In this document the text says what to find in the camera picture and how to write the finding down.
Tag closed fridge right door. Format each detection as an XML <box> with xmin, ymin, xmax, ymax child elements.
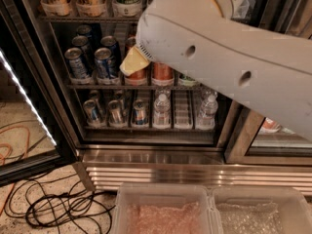
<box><xmin>224</xmin><ymin>0</ymin><xmax>312</xmax><ymax>166</ymax></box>

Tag clear bin with pink wrap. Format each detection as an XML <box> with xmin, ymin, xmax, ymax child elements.
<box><xmin>111</xmin><ymin>183</ymin><xmax>213</xmax><ymax>234</ymax></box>

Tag green can front left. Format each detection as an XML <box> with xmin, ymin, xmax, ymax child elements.
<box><xmin>177</xmin><ymin>73</ymin><xmax>199</xmax><ymax>87</ymax></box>

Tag orange can middle left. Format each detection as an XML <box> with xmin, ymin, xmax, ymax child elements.
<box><xmin>125</xmin><ymin>36</ymin><xmax>137</xmax><ymax>53</ymax></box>

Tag slim can bottom left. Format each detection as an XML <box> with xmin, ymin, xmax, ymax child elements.
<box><xmin>83</xmin><ymin>99</ymin><xmax>104</xmax><ymax>127</ymax></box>

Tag orange can front right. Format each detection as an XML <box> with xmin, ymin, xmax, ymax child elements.
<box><xmin>151</xmin><ymin>62</ymin><xmax>174</xmax><ymax>86</ymax></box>

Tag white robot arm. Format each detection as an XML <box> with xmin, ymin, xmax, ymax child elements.
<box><xmin>121</xmin><ymin>0</ymin><xmax>312</xmax><ymax>139</ymax></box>

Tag blue can middle left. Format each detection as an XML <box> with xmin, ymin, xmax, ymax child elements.
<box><xmin>71</xmin><ymin>35</ymin><xmax>94</xmax><ymax>67</ymax></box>

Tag blue can front left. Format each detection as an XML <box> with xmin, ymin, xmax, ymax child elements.
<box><xmin>64</xmin><ymin>47</ymin><xmax>92</xmax><ymax>85</ymax></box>

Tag stainless steel fridge body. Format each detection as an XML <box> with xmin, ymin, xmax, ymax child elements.
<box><xmin>27</xmin><ymin>0</ymin><xmax>312</xmax><ymax>195</ymax></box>

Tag black cable on floor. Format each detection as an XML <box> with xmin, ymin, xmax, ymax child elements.
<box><xmin>3</xmin><ymin>168</ymin><xmax>116</xmax><ymax>234</ymax></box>

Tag blue can back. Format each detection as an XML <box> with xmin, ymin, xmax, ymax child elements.
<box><xmin>76</xmin><ymin>24</ymin><xmax>97</xmax><ymax>47</ymax></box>

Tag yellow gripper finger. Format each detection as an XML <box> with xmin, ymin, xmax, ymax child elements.
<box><xmin>120</xmin><ymin>46</ymin><xmax>150</xmax><ymax>76</ymax></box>

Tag open fridge glass door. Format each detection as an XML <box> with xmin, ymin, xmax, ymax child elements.
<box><xmin>0</xmin><ymin>0</ymin><xmax>76</xmax><ymax>186</ymax></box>

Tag clear bin with bubble wrap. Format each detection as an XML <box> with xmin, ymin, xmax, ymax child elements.
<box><xmin>210</xmin><ymin>186</ymin><xmax>312</xmax><ymax>234</ymax></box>

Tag orange can behind glass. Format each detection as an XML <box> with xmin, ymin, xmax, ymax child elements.
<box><xmin>260</xmin><ymin>118</ymin><xmax>281</xmax><ymax>134</ymax></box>

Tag orange can front left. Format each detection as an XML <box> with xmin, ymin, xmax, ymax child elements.
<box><xmin>125</xmin><ymin>69</ymin><xmax>147</xmax><ymax>86</ymax></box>

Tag water bottle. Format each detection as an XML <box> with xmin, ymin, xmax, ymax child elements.
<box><xmin>196</xmin><ymin>95</ymin><xmax>218</xmax><ymax>130</ymax></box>
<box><xmin>153</xmin><ymin>94</ymin><xmax>171</xmax><ymax>129</ymax></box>

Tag slim can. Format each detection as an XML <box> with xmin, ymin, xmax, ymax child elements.
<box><xmin>108</xmin><ymin>99</ymin><xmax>126</xmax><ymax>127</ymax></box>
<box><xmin>132</xmin><ymin>99</ymin><xmax>148</xmax><ymax>127</ymax></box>
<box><xmin>83</xmin><ymin>99</ymin><xmax>104</xmax><ymax>127</ymax></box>

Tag blue can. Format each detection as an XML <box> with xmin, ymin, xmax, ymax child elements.
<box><xmin>95</xmin><ymin>48</ymin><xmax>119</xmax><ymax>84</ymax></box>
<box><xmin>64</xmin><ymin>47</ymin><xmax>92</xmax><ymax>85</ymax></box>
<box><xmin>76</xmin><ymin>24</ymin><xmax>97</xmax><ymax>47</ymax></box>
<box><xmin>100</xmin><ymin>35</ymin><xmax>121</xmax><ymax>67</ymax></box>
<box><xmin>71</xmin><ymin>35</ymin><xmax>94</xmax><ymax>67</ymax></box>

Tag water bottle left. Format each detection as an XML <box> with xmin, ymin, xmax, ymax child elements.
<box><xmin>153</xmin><ymin>94</ymin><xmax>171</xmax><ymax>129</ymax></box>

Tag orange cable on floor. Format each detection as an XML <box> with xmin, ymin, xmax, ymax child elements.
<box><xmin>0</xmin><ymin>124</ymin><xmax>31</xmax><ymax>215</ymax></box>

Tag water bottle right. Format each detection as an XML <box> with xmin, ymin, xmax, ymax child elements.
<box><xmin>196</xmin><ymin>95</ymin><xmax>218</xmax><ymax>130</ymax></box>

